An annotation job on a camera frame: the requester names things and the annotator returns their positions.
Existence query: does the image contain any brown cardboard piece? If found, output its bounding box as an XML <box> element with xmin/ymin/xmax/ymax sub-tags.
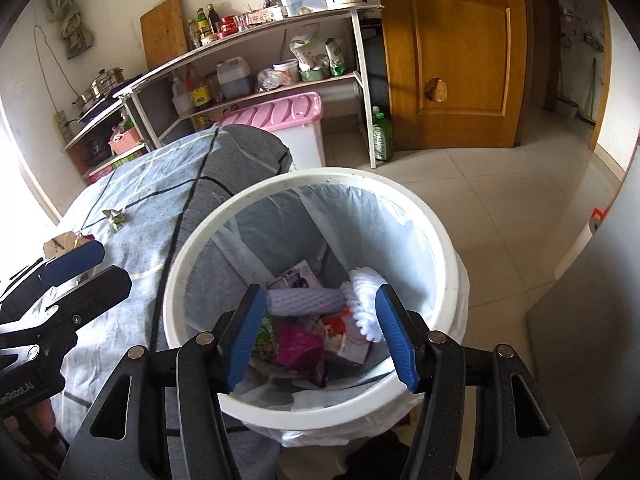
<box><xmin>43</xmin><ymin>232</ymin><xmax>94</xmax><ymax>259</ymax></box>

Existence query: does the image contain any green snack bag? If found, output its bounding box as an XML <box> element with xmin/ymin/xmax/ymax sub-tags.
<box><xmin>253</xmin><ymin>315</ymin><xmax>278</xmax><ymax>364</ymax></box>

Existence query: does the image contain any purple snack wrapper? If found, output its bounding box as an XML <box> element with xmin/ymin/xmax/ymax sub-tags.
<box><xmin>276</xmin><ymin>324</ymin><xmax>326</xmax><ymax>388</ymax></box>

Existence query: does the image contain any white trash bin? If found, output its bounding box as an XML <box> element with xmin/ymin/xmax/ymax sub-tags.
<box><xmin>163</xmin><ymin>168</ymin><xmax>470</xmax><ymax>448</ymax></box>

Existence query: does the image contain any metal kitchen shelf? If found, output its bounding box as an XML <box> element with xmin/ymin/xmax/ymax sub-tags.
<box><xmin>62</xmin><ymin>3</ymin><xmax>384</xmax><ymax>181</ymax></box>

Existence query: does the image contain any crumpled small wrapper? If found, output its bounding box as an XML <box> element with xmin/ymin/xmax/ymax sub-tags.
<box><xmin>102</xmin><ymin>209</ymin><xmax>128</xmax><ymax>233</ymax></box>

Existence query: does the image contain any blue grey tablecloth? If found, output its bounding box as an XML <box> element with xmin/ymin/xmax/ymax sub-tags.
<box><xmin>46</xmin><ymin>123</ymin><xmax>294</xmax><ymax>480</ymax></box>

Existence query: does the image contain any pink basket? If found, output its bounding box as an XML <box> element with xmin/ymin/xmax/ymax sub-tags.
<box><xmin>108</xmin><ymin>127</ymin><xmax>143</xmax><ymax>155</ymax></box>

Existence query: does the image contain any steel pot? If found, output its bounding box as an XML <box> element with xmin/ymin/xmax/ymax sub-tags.
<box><xmin>74</xmin><ymin>67</ymin><xmax>125</xmax><ymax>106</ymax></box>

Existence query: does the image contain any cooking oil bottle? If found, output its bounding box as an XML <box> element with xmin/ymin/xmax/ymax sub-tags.
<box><xmin>186</xmin><ymin>64</ymin><xmax>213</xmax><ymax>110</ymax></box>

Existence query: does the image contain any green bottle on floor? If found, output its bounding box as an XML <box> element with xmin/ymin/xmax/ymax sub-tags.
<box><xmin>372</xmin><ymin>106</ymin><xmax>394</xmax><ymax>162</ymax></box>

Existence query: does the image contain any pink lidded storage bin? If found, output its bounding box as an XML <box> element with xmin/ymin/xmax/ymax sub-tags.
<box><xmin>217</xmin><ymin>91</ymin><xmax>326</xmax><ymax>169</ymax></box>

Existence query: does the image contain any grey plastic jug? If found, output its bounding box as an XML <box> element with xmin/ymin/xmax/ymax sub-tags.
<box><xmin>217</xmin><ymin>56</ymin><xmax>254</xmax><ymax>100</ymax></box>

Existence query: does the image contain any wooden cutting board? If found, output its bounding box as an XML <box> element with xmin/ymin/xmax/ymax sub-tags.
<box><xmin>140</xmin><ymin>0</ymin><xmax>189</xmax><ymax>70</ymax></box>

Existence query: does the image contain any hanging cloth rag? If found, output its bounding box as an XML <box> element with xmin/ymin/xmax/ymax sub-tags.
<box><xmin>44</xmin><ymin>0</ymin><xmax>93</xmax><ymax>58</ymax></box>

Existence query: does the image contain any wooden door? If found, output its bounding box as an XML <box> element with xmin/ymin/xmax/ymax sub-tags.
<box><xmin>381</xmin><ymin>0</ymin><xmax>528</xmax><ymax>150</ymax></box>

